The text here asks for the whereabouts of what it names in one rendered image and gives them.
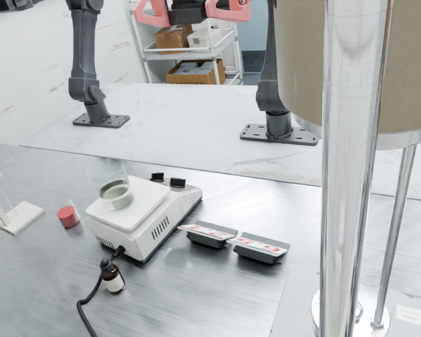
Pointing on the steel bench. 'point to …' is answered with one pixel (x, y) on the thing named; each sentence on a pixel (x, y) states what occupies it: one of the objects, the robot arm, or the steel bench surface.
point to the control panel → (172, 187)
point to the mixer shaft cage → (375, 301)
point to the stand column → (349, 149)
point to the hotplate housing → (147, 227)
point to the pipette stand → (12, 225)
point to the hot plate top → (147, 192)
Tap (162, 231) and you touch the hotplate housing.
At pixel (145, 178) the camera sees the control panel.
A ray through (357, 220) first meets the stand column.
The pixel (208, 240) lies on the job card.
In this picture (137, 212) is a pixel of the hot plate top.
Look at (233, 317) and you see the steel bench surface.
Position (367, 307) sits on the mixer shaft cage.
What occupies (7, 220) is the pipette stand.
